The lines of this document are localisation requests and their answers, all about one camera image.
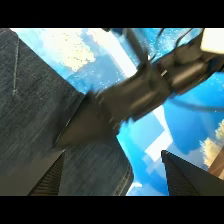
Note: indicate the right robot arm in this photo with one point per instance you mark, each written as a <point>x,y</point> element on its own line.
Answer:
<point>193,66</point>

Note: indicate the blue jeans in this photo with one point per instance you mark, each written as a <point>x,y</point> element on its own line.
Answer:
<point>30,110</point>

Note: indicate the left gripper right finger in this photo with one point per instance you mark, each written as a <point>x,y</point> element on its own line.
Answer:
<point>190,180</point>

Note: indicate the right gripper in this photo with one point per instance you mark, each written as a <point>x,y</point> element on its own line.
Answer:
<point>136,93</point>

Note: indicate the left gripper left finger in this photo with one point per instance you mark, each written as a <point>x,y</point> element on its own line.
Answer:
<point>43,181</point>

